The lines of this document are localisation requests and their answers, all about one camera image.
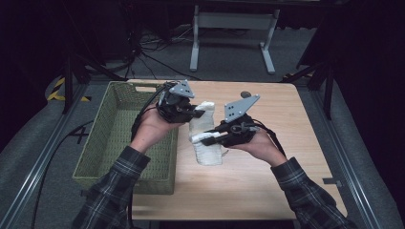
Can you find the grey round table grommet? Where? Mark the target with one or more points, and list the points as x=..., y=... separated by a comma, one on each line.
x=244, y=94

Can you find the person's right hand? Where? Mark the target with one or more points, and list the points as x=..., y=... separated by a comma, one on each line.
x=264, y=148

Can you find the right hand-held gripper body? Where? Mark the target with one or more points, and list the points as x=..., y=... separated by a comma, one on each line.
x=242, y=132

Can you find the white cloth with brown print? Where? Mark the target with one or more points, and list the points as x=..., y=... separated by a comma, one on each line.
x=208, y=152

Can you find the white metal desk frame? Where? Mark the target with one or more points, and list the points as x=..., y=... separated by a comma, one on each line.
x=235, y=19

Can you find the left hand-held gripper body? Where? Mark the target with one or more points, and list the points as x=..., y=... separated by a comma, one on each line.
x=175, y=108

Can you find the person's left hand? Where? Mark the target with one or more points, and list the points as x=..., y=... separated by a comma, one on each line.
x=149, y=130

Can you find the black metal stand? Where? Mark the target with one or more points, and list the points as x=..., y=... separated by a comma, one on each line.
x=328, y=101
x=67, y=95

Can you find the green woven basket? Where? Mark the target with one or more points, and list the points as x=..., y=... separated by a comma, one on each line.
x=108, y=143

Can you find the small grey metal bracket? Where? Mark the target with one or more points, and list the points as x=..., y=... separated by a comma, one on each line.
x=331, y=181

